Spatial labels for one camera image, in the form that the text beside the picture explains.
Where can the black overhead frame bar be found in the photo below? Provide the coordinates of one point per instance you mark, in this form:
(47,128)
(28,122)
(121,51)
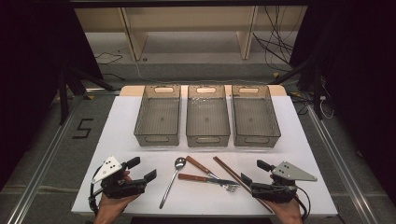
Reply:
(186,3)

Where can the white table mat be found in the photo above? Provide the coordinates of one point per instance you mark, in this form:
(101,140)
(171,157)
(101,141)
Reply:
(109,130)

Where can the short aluminium rail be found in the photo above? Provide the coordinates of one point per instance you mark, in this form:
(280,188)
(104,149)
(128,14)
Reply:
(102,91)

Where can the yellow tape piece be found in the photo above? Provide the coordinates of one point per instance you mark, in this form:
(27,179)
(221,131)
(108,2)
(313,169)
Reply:
(89,97)
(276,75)

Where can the black metal stand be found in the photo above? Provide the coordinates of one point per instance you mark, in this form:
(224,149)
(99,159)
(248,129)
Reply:
(316,87)
(63,93)

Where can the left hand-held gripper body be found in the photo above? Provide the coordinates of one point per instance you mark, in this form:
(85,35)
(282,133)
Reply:
(109,166)

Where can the black curtain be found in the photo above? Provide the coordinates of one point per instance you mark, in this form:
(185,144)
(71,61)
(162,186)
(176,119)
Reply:
(28,62)
(367,77)

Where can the smoky transparent plastic bin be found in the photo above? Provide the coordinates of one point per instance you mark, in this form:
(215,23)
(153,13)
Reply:
(255,119)
(207,119)
(158,116)

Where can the steel spoon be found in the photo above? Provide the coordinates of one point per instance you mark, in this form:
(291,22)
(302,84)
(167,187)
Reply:
(180,162)

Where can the light wooden shelf unit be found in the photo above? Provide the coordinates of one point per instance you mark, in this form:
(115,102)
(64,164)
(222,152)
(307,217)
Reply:
(186,18)

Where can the long aluminium floor rail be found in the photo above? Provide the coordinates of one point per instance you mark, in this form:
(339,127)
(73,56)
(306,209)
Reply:
(40,168)
(339,161)

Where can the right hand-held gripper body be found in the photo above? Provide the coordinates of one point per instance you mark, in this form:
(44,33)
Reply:
(292,173)

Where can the person's left hand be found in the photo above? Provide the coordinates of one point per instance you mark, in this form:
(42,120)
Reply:
(110,207)

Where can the person's right hand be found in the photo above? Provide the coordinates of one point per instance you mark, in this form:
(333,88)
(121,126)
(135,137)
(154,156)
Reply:
(288,211)

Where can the brown wooden chopstick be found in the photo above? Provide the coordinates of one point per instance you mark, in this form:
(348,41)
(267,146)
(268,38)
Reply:
(228,168)

